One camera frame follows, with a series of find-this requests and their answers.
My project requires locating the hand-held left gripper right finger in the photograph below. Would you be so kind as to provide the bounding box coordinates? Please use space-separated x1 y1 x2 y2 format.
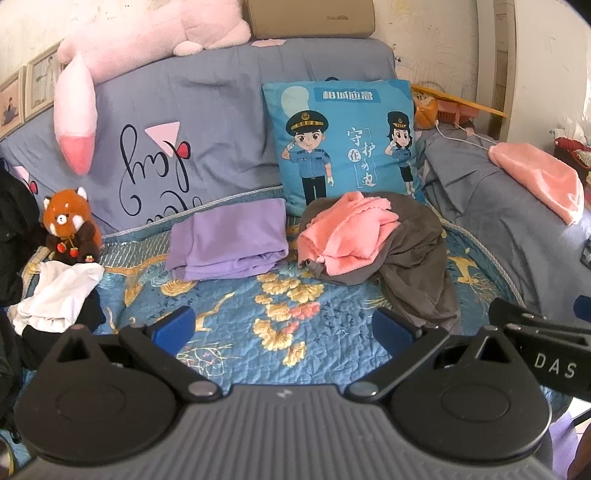
346 307 528 402

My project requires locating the red panda plush toy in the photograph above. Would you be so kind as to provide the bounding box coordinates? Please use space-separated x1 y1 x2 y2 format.
41 187 103 265

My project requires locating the white cable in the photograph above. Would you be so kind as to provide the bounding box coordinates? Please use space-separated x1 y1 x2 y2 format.
431 121 498 151

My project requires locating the red patterned bag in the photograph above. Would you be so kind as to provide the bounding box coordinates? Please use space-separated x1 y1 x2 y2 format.
551 124 591 172

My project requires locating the black clothing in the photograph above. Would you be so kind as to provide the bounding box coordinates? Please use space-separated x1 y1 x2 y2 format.
0 161 108 444

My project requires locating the folded purple cloth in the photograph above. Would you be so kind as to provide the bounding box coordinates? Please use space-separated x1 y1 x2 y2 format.
165 198 290 282

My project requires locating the blue cartoon print cushion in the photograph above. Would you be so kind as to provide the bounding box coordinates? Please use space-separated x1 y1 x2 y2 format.
261 79 424 217

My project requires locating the blue gold floral quilt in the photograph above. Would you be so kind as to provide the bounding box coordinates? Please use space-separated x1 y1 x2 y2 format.
18 185 525 416

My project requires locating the beige headboard cushion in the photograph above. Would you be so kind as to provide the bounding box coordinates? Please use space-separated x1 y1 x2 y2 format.
242 0 376 40

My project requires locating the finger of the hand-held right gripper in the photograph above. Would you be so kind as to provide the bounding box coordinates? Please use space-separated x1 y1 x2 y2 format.
488 298 591 343

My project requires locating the pink fleece towel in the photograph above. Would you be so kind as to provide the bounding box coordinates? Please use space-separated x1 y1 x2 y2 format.
298 191 400 276

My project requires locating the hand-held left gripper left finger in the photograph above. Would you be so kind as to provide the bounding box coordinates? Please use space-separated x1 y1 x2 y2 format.
39 305 223 400

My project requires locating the pink plastic basket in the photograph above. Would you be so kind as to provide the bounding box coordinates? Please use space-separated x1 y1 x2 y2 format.
436 100 476 128

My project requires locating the grey-blue script print bedsheet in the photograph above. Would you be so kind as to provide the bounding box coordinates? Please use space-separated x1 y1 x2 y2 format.
0 37 398 237

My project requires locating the framed picture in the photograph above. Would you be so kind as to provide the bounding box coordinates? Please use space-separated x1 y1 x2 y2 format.
0 68 27 140
25 42 64 121

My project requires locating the pink folded towel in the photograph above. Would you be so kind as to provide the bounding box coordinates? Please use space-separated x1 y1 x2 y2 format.
488 142 585 226

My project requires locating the pink plush toy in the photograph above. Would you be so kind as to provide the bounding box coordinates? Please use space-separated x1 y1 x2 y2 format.
53 0 252 176

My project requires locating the orange bag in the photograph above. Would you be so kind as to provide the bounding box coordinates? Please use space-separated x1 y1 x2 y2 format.
412 91 438 130

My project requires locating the grey-blue duvet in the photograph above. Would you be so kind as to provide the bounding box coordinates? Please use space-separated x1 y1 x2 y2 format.
416 124 591 326

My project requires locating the dark grey garment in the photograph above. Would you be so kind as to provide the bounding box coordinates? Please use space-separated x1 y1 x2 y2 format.
300 193 462 336

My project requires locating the white cloth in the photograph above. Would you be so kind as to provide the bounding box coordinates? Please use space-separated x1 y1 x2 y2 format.
8 261 105 336

